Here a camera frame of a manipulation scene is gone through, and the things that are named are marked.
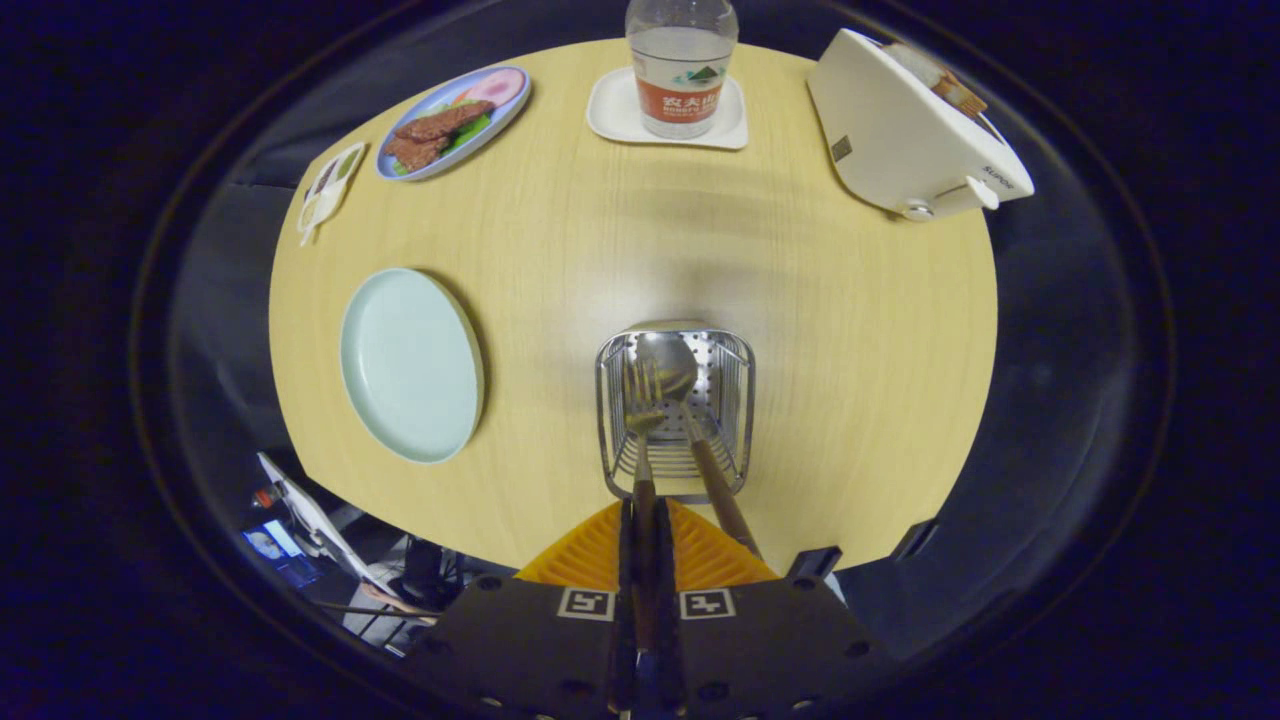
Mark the perforated metal cutlery basket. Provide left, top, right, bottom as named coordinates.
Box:
left=596, top=320, right=756, bottom=504

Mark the brown meat slice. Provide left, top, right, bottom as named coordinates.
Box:
left=385, top=135, right=451, bottom=173
left=395, top=100, right=496, bottom=142

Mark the white square coaster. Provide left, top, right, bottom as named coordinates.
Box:
left=586, top=66, right=749, bottom=151

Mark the black table bracket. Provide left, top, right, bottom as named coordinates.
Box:
left=790, top=546, right=843, bottom=581
left=893, top=518, right=941, bottom=561

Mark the dark floor equipment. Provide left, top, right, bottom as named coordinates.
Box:
left=400, top=538, right=463, bottom=611

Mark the black backdrop cloth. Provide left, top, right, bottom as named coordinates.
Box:
left=165, top=0, right=1171, bottom=661

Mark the pale green plate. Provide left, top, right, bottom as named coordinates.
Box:
left=340, top=267, right=486, bottom=464

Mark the white flat board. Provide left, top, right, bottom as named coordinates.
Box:
left=258, top=452, right=391, bottom=593

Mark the lit blue screen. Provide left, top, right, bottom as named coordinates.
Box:
left=243, top=520, right=321, bottom=587

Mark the toast bread slice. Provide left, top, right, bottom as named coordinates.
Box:
left=930, top=68, right=991, bottom=119
left=885, top=42, right=946, bottom=86

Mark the white toaster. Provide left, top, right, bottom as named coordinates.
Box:
left=806, top=28, right=1035, bottom=222

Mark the white divided sauce dish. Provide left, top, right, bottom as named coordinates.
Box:
left=298, top=142, right=368, bottom=247

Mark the wooden-handled metal fork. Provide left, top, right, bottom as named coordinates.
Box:
left=622, top=358, right=669, bottom=651

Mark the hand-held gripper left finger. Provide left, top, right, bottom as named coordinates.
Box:
left=405, top=500, right=638, bottom=720

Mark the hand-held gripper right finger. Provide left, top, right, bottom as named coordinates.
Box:
left=656, top=500, right=901, bottom=720

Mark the clear red-capped water bottle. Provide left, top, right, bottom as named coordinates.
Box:
left=625, top=0, right=739, bottom=140

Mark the green lettuce leaf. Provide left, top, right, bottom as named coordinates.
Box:
left=440, top=115, right=493, bottom=153

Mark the wooden-handled metal spoon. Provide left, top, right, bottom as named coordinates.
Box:
left=637, top=332, right=763, bottom=559

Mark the pink ham slice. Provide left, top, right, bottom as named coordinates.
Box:
left=462, top=68, right=526, bottom=108

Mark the blue plate of food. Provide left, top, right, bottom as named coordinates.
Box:
left=375, top=65, right=532, bottom=182

